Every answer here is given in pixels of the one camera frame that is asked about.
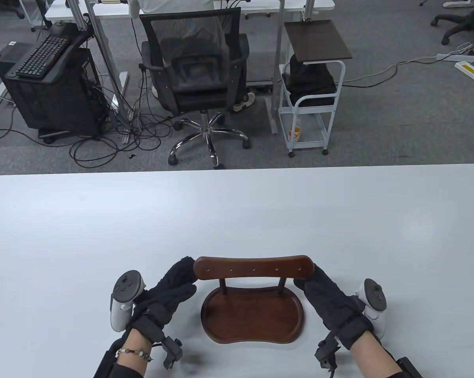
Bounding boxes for person's left hand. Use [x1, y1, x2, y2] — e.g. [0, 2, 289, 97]
[128, 257, 198, 343]

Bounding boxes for person's right hand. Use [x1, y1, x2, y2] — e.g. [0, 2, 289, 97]
[293, 263, 375, 351]

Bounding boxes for wooden key rack base tray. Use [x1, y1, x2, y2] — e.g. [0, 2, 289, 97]
[201, 285, 305, 345]

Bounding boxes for wooden key rack top bar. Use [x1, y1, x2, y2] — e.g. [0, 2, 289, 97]
[193, 255, 315, 281]

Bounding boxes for person's right forearm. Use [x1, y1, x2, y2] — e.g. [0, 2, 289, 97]
[349, 333, 405, 378]

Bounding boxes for black right forearm box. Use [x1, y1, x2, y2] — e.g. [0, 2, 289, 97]
[394, 356, 422, 378]

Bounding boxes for left black white controller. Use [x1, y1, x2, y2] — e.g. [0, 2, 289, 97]
[110, 270, 147, 331]

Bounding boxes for black white controller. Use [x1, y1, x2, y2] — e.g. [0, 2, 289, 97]
[110, 270, 147, 331]
[355, 278, 388, 340]

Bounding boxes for right black white controller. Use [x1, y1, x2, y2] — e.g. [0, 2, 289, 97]
[355, 278, 388, 340]

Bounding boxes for black bag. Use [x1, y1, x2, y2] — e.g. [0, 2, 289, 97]
[282, 53, 338, 107]

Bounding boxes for black mesh office chair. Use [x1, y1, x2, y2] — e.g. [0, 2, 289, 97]
[138, 7, 250, 169]

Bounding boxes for black computer tower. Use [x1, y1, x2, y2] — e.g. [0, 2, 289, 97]
[0, 41, 109, 138]

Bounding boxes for white cart with brown top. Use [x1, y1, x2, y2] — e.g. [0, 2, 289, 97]
[278, 20, 353, 158]

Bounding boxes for black keyboard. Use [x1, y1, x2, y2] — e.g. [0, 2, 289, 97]
[15, 33, 69, 77]

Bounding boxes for white power strip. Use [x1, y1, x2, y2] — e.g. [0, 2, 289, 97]
[437, 52, 474, 63]

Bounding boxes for white desk with metal legs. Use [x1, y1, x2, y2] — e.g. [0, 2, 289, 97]
[44, 0, 336, 144]

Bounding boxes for black office chair base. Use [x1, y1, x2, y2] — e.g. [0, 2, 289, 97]
[431, 0, 474, 46]

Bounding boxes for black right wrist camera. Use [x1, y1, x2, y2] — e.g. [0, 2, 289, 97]
[314, 339, 342, 372]

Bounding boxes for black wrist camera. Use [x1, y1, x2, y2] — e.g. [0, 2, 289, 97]
[162, 338, 184, 370]
[314, 339, 342, 372]

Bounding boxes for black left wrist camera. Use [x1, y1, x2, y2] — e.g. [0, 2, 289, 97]
[162, 338, 184, 370]

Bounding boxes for beaded bracelet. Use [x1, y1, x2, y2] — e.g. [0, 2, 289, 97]
[116, 348, 152, 362]

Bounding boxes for black floor cables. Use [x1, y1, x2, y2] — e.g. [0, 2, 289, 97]
[0, 71, 174, 166]

